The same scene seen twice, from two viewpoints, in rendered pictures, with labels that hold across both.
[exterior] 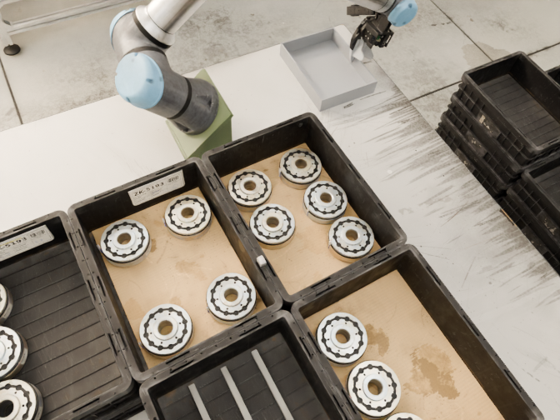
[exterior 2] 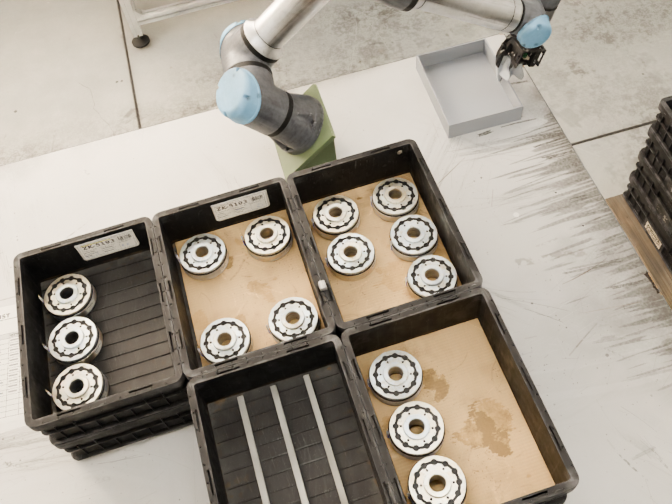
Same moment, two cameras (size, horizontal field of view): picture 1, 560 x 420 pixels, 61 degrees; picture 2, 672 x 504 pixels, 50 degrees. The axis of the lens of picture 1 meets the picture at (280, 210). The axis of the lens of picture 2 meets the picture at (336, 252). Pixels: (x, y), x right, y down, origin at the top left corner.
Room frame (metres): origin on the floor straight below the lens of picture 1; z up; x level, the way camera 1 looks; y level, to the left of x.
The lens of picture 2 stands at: (-0.23, -0.33, 2.17)
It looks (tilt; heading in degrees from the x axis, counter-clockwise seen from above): 58 degrees down; 26
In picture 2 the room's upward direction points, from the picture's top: 9 degrees counter-clockwise
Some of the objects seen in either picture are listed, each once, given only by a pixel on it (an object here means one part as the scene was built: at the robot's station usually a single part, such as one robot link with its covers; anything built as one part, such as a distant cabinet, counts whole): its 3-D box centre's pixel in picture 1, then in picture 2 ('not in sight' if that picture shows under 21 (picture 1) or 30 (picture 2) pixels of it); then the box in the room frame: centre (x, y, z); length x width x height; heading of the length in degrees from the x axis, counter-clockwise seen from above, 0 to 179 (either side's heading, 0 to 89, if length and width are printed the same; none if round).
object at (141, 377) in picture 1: (172, 257); (239, 272); (0.38, 0.20, 0.92); 0.40 x 0.30 x 0.02; 36
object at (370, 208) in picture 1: (297, 210); (380, 242); (0.56, -0.04, 0.87); 0.40 x 0.30 x 0.11; 36
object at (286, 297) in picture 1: (300, 198); (379, 229); (0.56, -0.04, 0.92); 0.40 x 0.30 x 0.02; 36
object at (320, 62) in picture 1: (327, 67); (467, 86); (1.18, -0.09, 0.73); 0.27 x 0.20 x 0.05; 33
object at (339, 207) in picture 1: (325, 199); (413, 234); (0.60, -0.10, 0.86); 0.10 x 0.10 x 0.01
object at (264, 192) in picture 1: (249, 187); (335, 214); (0.61, 0.08, 0.86); 0.10 x 0.10 x 0.01
